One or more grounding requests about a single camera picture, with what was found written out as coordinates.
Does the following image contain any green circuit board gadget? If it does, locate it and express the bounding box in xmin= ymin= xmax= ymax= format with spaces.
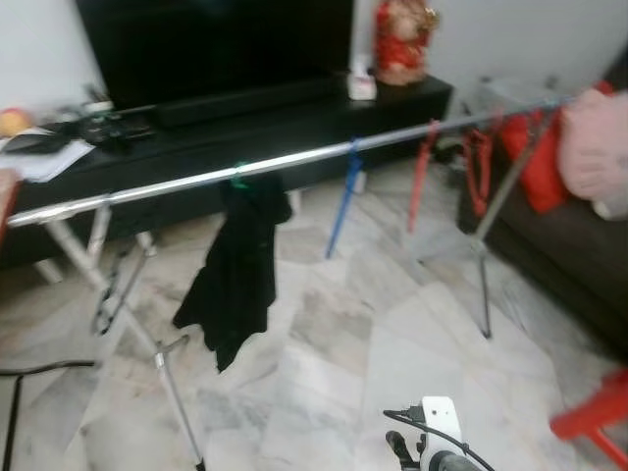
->
xmin=83 ymin=93 xmax=119 ymax=119

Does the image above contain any red laughing buddha statue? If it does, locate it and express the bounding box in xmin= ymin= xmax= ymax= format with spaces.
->
xmin=373 ymin=0 xmax=441 ymax=87

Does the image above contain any white pink tissue box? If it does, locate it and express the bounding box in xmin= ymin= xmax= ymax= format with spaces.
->
xmin=346 ymin=54 xmax=379 ymax=102

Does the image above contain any white paper stack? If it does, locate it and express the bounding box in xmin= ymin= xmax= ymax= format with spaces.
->
xmin=0 ymin=128 xmax=94 ymax=184

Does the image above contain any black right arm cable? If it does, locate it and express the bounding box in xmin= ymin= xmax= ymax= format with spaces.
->
xmin=383 ymin=409 xmax=497 ymax=471

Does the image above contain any green plastic hanger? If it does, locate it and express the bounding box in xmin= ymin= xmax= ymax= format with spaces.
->
xmin=228 ymin=162 xmax=254 ymax=192

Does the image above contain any red cushion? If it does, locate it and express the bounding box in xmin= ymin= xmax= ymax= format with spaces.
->
xmin=500 ymin=80 xmax=614 ymax=215

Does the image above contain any dark brown sofa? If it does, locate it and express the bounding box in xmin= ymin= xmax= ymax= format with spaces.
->
xmin=456 ymin=49 xmax=628 ymax=359

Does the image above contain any orange round plush toy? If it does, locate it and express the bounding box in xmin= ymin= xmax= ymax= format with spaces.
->
xmin=0 ymin=106 xmax=28 ymax=138

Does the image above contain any silver metal clothes rack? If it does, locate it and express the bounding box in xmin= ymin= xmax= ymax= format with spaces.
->
xmin=5 ymin=93 xmax=590 ymax=471

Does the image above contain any marble pattern folding table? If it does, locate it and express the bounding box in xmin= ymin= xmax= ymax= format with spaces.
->
xmin=0 ymin=169 xmax=99 ymax=471

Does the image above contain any pink cat plush cushion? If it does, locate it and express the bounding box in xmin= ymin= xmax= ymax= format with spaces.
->
xmin=559 ymin=86 xmax=628 ymax=219

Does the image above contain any black shirt green logo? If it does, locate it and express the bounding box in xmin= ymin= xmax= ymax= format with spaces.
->
xmin=174 ymin=172 xmax=292 ymax=374

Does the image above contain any black flat television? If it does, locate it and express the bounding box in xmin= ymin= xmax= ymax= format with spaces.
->
xmin=76 ymin=0 xmax=356 ymax=111

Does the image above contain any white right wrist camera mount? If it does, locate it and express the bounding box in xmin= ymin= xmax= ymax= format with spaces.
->
xmin=420 ymin=395 xmax=462 ymax=457

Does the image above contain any red plastic stool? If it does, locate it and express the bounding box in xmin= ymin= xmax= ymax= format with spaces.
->
xmin=549 ymin=368 xmax=628 ymax=470

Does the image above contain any black pouch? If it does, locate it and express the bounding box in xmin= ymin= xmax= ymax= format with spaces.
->
xmin=5 ymin=131 xmax=70 ymax=156

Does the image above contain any black tv console cabinet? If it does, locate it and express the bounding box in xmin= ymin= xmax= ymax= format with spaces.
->
xmin=0 ymin=74 xmax=455 ymax=271

